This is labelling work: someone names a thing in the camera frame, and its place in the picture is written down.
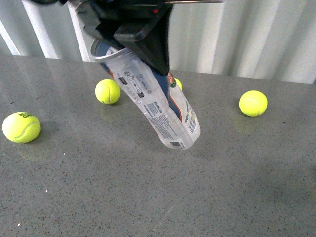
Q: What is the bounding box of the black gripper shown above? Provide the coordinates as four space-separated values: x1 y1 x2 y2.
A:
59 0 173 76

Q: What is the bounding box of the clear plastic tennis ball can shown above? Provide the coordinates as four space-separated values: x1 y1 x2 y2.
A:
90 39 200 150

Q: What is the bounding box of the yellow tennis ball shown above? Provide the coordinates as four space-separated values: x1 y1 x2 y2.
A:
174 78 183 90
95 79 121 105
2 112 41 143
239 90 268 117

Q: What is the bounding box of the middle yellow tennis ball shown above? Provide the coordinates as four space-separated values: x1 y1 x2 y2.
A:
174 78 183 90

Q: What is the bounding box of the far left yellow tennis ball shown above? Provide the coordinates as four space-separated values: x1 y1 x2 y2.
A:
2 112 41 143

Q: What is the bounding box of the right yellow tennis ball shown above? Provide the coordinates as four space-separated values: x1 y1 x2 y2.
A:
239 90 268 117

